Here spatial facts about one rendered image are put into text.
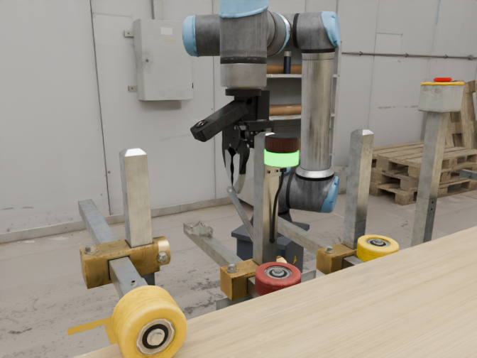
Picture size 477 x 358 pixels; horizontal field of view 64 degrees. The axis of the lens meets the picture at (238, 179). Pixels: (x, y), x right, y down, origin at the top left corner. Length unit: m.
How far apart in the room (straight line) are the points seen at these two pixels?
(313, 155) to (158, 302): 1.07
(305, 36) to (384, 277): 0.91
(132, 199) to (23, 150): 2.69
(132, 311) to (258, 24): 0.52
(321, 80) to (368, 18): 3.35
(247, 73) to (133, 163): 0.27
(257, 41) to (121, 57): 2.63
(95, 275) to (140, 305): 0.18
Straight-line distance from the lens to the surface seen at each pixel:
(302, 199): 1.51
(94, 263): 0.63
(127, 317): 0.48
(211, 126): 0.72
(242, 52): 0.73
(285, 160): 0.65
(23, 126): 3.25
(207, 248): 0.90
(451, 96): 1.05
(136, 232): 0.63
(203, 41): 0.90
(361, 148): 0.86
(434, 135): 1.07
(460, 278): 0.77
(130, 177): 0.60
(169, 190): 3.54
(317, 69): 1.39
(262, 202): 0.72
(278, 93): 3.91
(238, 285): 0.75
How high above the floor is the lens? 1.23
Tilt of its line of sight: 15 degrees down
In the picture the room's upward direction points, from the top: straight up
